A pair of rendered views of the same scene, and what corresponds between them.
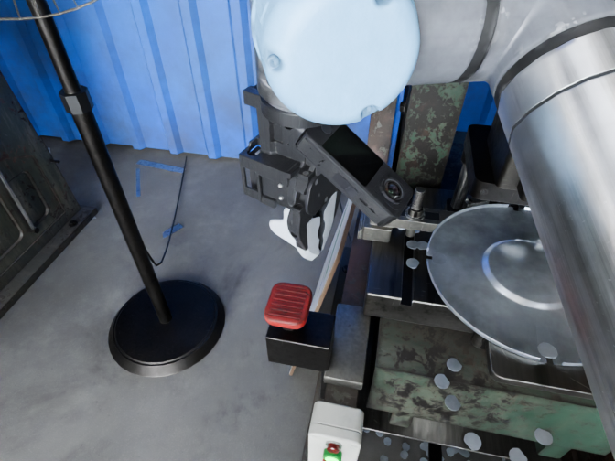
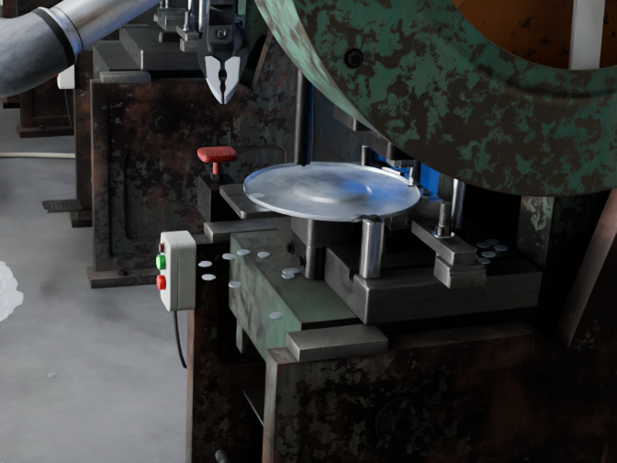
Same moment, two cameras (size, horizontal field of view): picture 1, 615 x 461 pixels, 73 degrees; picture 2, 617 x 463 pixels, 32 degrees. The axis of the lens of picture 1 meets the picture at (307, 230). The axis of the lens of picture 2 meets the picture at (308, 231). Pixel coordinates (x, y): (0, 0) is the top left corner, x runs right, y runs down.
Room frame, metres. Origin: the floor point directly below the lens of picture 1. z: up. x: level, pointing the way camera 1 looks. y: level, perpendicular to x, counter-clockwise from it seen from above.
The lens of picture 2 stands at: (-0.54, -1.72, 1.33)
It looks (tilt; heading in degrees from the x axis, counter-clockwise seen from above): 20 degrees down; 58
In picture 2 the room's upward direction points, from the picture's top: 3 degrees clockwise
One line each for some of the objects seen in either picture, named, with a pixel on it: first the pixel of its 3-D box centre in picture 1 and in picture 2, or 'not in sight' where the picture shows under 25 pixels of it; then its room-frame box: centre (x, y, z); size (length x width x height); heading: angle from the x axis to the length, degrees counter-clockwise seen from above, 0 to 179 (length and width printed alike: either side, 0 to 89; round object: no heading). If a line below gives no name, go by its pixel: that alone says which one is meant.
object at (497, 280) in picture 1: (530, 271); (331, 189); (0.39, -0.32, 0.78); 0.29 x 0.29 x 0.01
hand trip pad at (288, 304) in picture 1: (289, 316); (217, 169); (0.35, 0.03, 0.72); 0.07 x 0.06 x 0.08; 168
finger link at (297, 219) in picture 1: (304, 215); (210, 53); (0.32, 0.00, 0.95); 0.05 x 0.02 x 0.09; 148
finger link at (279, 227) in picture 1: (292, 233); (215, 76); (0.34, 0.02, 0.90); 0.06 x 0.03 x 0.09; 58
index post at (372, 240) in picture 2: not in sight; (371, 245); (0.35, -0.49, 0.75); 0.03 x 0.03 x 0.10; 78
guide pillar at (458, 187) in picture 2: not in sight; (458, 186); (0.56, -0.44, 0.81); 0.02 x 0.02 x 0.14
